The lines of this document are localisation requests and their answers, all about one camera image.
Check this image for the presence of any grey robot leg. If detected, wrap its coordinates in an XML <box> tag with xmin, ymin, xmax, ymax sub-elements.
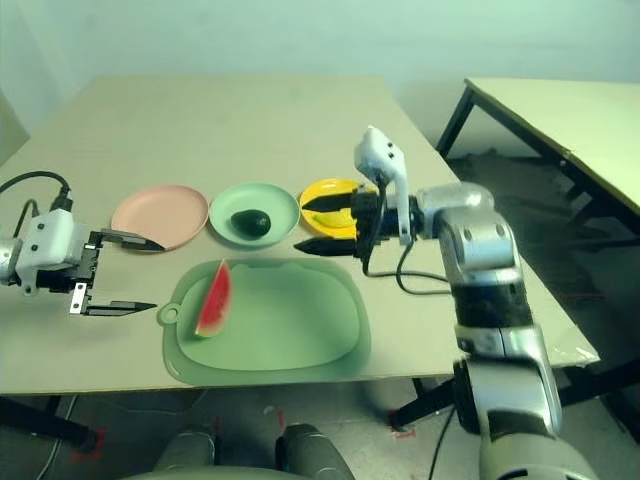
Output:
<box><xmin>154</xmin><ymin>432</ymin><xmax>219</xmax><ymax>474</ymax></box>
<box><xmin>275</xmin><ymin>423</ymin><xmax>354</xmax><ymax>480</ymax></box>

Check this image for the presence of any grey robot left leg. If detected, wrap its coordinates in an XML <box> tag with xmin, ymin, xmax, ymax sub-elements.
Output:
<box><xmin>154</xmin><ymin>432</ymin><xmax>219</xmax><ymax>474</ymax></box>

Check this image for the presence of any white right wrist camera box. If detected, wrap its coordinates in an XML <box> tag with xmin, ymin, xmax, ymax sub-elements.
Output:
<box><xmin>353</xmin><ymin>125</ymin><xmax>416</xmax><ymax>246</ymax></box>

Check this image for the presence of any grey robot torso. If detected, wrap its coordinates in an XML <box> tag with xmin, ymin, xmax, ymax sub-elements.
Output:
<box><xmin>119</xmin><ymin>467</ymin><xmax>286</xmax><ymax>480</ymax></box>

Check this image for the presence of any mint green plate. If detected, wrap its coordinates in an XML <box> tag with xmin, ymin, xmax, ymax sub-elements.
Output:
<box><xmin>208</xmin><ymin>182</ymin><xmax>301</xmax><ymax>249</ymax></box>

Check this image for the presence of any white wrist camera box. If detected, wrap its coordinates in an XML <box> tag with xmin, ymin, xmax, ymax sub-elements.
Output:
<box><xmin>353</xmin><ymin>125</ymin><xmax>416</xmax><ymax>246</ymax></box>
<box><xmin>13</xmin><ymin>208</ymin><xmax>89</xmax><ymax>296</ymax></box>

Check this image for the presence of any black table leg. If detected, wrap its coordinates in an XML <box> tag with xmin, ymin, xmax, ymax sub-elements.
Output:
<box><xmin>389</xmin><ymin>377</ymin><xmax>459</xmax><ymax>431</ymax></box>
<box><xmin>0</xmin><ymin>394</ymin><xmax>99</xmax><ymax>446</ymax></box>
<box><xmin>554</xmin><ymin>359</ymin><xmax>640</xmax><ymax>444</ymax></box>

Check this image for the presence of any clear plastic film scrap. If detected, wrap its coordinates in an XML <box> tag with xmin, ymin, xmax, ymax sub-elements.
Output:
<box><xmin>547</xmin><ymin>327</ymin><xmax>601</xmax><ymax>371</ymax></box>

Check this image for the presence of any dark green avocado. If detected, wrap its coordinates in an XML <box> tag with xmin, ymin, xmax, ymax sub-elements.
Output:
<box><xmin>230</xmin><ymin>209</ymin><xmax>272</xmax><ymax>239</ymax></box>

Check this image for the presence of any pink plate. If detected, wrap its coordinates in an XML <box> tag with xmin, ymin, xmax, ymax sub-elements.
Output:
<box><xmin>110</xmin><ymin>184</ymin><xmax>209</xmax><ymax>252</ymax></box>

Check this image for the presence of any yellow plate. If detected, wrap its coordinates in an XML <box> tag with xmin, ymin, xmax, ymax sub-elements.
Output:
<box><xmin>298</xmin><ymin>177</ymin><xmax>374</xmax><ymax>239</ymax></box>

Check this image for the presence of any beige side table black frame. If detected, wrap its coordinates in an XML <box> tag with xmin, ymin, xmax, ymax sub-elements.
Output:
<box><xmin>434</xmin><ymin>77</ymin><xmax>640</xmax><ymax>251</ymax></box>

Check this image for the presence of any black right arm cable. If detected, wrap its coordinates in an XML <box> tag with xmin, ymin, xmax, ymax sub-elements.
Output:
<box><xmin>362</xmin><ymin>184</ymin><xmax>456</xmax><ymax>480</ymax></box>

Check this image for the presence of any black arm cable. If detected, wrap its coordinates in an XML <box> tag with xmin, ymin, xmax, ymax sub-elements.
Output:
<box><xmin>362</xmin><ymin>184</ymin><xmax>456</xmax><ymax>480</ymax></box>
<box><xmin>0</xmin><ymin>171</ymin><xmax>74</xmax><ymax>236</ymax></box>

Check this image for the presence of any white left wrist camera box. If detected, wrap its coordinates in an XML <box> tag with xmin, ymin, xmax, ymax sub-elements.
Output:
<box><xmin>13</xmin><ymin>208</ymin><xmax>89</xmax><ymax>296</ymax></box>

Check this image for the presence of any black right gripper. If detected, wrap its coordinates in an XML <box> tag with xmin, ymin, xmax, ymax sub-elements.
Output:
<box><xmin>293</xmin><ymin>189</ymin><xmax>401</xmax><ymax>260</ymax></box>

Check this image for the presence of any red watermelon slice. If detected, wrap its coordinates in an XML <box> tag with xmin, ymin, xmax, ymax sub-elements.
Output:
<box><xmin>194</xmin><ymin>258</ymin><xmax>234</xmax><ymax>340</ymax></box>

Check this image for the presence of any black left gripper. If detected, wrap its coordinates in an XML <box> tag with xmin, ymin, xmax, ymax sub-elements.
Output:
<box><xmin>37</xmin><ymin>228</ymin><xmax>167</xmax><ymax>320</ymax></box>

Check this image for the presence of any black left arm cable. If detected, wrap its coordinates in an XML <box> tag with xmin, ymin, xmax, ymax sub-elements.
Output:
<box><xmin>0</xmin><ymin>171</ymin><xmax>74</xmax><ymax>236</ymax></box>

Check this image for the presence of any grey robot right leg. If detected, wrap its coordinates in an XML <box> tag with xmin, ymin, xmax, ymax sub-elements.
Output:
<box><xmin>275</xmin><ymin>423</ymin><xmax>354</xmax><ymax>480</ymax></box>

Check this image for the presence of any green cutting board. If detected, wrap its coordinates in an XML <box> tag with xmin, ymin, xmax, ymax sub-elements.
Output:
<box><xmin>157</xmin><ymin>258</ymin><xmax>374</xmax><ymax>387</ymax></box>

